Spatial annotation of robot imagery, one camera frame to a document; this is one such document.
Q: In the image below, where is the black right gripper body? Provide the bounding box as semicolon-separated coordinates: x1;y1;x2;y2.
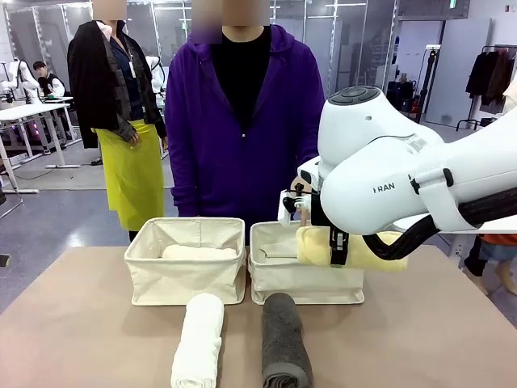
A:
310;193;351;234

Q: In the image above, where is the yellow towel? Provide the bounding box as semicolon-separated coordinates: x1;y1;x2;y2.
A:
295;225;410;273

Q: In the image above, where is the grey towel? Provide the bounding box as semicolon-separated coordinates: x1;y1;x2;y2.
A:
261;292;314;388

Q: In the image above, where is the cream towel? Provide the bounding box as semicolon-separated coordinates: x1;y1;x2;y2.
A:
161;243;237;261

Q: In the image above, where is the white towel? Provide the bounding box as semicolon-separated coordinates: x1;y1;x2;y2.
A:
170;292;225;388

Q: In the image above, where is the person's right forearm purple sleeve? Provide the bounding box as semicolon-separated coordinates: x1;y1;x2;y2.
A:
170;153;204;217

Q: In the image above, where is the person's left forearm purple sleeve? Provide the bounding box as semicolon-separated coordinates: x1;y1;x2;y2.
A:
293;129;325;179

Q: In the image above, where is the person's left hand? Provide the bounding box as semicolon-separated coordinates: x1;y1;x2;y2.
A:
296;170;315;226

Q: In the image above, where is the yellow skirt person's right hand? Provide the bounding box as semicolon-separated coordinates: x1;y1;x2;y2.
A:
121;122;141;144

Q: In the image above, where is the cream fabric basket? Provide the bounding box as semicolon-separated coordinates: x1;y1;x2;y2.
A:
124;217;247;306
247;220;367;306

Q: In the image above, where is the person in purple hoodie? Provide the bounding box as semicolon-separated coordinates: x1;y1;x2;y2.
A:
164;22;326;246

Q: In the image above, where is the black bags pile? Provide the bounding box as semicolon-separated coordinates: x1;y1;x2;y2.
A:
386;79;418;113

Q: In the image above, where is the person in cream top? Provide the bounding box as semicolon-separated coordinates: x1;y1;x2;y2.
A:
463;76;517;297

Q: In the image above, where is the black rolling cart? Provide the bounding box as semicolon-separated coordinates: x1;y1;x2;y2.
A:
456;116;498;132

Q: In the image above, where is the person in yellow skirt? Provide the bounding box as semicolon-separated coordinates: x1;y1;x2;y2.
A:
66;19;168;232

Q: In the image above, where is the clothes rack with dark coats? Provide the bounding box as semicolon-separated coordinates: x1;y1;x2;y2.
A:
464;44;517;107

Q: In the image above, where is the seated person in varsity jacket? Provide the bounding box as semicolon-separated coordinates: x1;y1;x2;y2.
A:
32;60;66;99

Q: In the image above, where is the white desk with legs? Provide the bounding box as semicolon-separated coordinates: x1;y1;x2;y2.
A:
0;95;76;194

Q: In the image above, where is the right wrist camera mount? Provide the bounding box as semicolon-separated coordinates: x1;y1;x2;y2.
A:
277;183;314;228

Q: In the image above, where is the right arm black cable sleeve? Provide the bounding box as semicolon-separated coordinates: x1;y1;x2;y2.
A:
360;187;517;262

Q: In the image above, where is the black camera pole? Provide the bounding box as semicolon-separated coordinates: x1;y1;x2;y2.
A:
414;43;442;124

